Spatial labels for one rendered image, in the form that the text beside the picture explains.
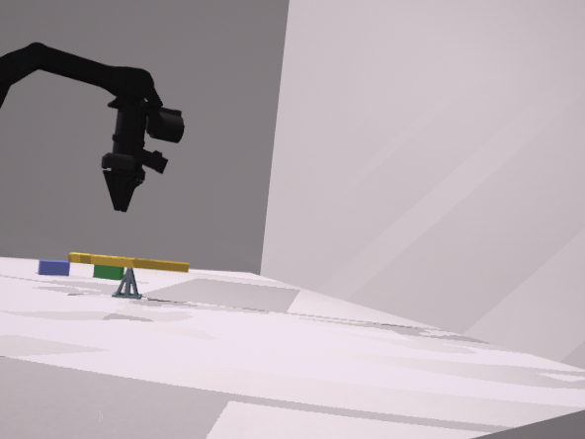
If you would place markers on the green rectangular block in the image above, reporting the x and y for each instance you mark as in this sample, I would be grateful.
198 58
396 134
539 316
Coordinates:
108 272

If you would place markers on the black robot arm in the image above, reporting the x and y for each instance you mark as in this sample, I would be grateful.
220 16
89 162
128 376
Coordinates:
130 86

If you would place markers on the blue rectangular block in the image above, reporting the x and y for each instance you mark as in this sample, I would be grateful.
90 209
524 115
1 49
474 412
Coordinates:
53 267

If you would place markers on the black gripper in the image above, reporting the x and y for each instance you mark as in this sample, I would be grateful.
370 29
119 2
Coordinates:
125 172

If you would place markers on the yellow bar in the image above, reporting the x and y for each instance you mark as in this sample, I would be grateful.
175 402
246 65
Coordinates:
128 262

